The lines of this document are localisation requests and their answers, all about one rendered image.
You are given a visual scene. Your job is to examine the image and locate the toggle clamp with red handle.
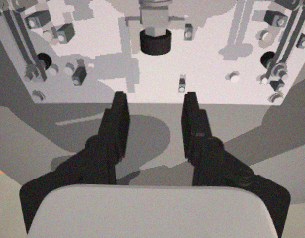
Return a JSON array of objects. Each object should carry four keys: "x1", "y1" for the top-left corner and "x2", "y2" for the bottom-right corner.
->
[
  {"x1": 0, "y1": 0, "x2": 52, "y2": 83},
  {"x1": 260, "y1": 0, "x2": 305, "y2": 81}
]

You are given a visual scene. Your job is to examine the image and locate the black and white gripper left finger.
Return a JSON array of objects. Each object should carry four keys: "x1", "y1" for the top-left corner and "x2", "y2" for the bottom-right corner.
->
[{"x1": 19, "y1": 91, "x2": 130, "y2": 235}]

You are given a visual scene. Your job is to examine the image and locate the white fixture plate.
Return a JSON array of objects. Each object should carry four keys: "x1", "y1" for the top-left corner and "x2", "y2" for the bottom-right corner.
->
[{"x1": 0, "y1": 0, "x2": 292, "y2": 105}]

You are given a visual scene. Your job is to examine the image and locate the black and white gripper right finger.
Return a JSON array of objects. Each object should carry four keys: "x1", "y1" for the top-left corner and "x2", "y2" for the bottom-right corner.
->
[{"x1": 181, "y1": 92, "x2": 291, "y2": 238}]

